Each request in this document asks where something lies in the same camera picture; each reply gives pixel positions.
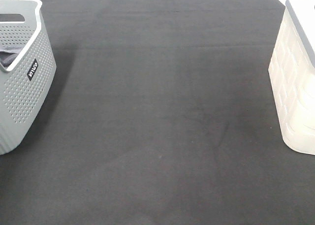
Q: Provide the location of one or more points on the grey microfibre towel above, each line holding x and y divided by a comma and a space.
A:
8, 54

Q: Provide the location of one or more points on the black table cloth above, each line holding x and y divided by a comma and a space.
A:
160, 113

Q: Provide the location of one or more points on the grey perforated plastic basket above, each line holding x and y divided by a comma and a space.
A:
24, 84

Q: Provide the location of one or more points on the cream white plastic basket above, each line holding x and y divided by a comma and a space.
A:
292, 75

